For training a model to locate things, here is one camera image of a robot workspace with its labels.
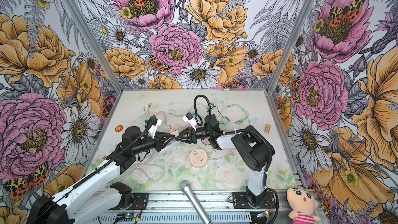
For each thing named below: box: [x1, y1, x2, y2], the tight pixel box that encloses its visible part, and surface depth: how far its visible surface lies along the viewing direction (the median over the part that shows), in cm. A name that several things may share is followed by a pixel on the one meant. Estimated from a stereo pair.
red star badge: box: [114, 124, 124, 133], surface depth 101 cm
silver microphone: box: [179, 179, 212, 224], surface depth 74 cm
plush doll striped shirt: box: [286, 187, 322, 224], surface depth 69 cm
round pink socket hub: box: [189, 148, 208, 168], surface depth 87 cm
